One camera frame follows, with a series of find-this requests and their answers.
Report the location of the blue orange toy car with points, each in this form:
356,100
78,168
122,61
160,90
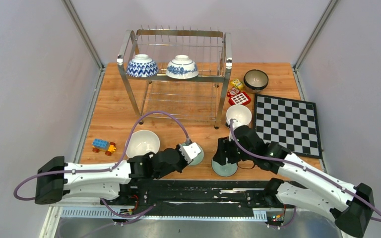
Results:
107,147

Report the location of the yellow owl toy block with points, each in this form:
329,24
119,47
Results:
237,84

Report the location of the white blue floral bowl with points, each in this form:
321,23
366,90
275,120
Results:
182,67

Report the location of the blue white patterned bowl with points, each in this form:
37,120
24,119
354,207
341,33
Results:
141,65

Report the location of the steel two-tier dish rack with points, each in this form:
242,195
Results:
199,99

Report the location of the small celadon cup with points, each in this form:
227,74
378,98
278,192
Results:
199,159
226,170

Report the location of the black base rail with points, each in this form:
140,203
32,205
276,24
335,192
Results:
183,200

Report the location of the pink brown bowl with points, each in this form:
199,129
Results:
254,90

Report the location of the red owl toy block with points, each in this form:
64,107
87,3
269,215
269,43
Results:
232,92

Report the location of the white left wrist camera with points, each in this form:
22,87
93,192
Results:
190,152

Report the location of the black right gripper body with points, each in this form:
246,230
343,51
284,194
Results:
234,155

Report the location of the black white checkerboard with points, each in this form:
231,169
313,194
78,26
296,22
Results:
291,123

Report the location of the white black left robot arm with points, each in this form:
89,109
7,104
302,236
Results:
58,180

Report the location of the dark blue floral bowl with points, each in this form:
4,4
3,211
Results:
256,78

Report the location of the cream bowl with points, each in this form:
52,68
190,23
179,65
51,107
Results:
239,112

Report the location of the red calculator toy block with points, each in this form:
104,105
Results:
241,98

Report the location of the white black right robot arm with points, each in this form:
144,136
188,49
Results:
347,205

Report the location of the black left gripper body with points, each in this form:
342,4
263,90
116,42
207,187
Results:
179,165

